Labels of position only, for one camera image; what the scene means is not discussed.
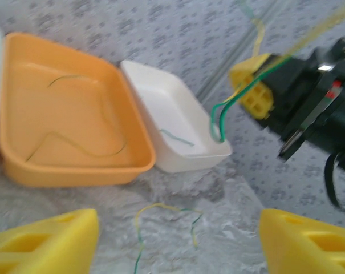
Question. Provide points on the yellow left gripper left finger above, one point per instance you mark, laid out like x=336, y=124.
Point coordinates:
x=41, y=245

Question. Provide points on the aluminium frame post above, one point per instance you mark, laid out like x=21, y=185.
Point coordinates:
x=218, y=77

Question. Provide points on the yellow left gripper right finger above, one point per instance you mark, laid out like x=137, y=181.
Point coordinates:
x=309, y=245

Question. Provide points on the orange plastic tray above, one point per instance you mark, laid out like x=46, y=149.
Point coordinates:
x=75, y=114

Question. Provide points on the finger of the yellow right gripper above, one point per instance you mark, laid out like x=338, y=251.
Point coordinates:
x=246, y=70
x=257, y=100

